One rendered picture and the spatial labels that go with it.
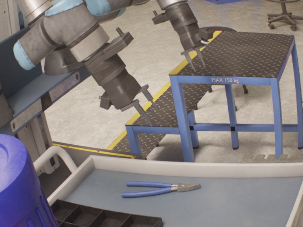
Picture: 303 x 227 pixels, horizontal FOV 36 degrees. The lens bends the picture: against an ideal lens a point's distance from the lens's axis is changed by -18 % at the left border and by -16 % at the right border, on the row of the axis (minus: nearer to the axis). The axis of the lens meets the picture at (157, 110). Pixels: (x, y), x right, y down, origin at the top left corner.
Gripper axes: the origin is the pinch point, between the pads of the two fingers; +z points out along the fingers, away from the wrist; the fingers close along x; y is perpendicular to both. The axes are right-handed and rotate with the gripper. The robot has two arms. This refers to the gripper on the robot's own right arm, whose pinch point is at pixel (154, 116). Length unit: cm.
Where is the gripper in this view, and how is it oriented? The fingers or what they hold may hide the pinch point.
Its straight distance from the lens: 121.0
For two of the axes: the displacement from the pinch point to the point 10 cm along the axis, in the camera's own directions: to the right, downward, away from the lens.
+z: 5.7, 7.7, 2.9
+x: -3.1, 5.3, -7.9
